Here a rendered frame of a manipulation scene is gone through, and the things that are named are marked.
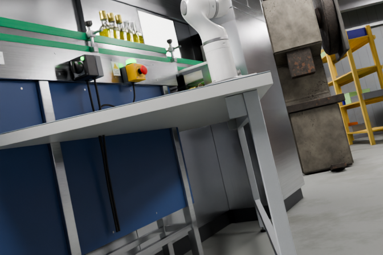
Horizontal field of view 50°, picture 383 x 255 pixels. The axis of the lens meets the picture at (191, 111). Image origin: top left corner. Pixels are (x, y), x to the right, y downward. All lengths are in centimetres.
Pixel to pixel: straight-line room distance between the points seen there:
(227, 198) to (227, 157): 30
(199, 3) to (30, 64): 79
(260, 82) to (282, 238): 41
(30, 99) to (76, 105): 20
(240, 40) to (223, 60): 110
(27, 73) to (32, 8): 61
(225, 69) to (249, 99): 72
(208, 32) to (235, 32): 110
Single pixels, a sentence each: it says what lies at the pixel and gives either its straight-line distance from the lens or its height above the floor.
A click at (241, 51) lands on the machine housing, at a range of 290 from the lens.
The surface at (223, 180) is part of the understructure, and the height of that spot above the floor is 31.
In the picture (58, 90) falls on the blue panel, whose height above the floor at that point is 89.
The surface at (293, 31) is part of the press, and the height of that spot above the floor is 167.
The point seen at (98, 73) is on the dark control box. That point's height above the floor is 93.
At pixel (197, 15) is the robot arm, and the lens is 183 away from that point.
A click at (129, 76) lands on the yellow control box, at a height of 95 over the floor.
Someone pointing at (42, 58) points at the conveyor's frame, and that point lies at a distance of 147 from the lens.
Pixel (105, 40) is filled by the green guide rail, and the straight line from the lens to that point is 178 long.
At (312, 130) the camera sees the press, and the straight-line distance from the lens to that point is 487.
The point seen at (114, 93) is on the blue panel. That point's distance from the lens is 172.
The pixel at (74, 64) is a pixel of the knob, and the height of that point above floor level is 98.
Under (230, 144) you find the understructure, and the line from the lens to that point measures 294.
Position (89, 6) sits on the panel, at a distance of 221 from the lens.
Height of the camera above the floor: 60
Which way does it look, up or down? 5 degrees up
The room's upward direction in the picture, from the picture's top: 13 degrees counter-clockwise
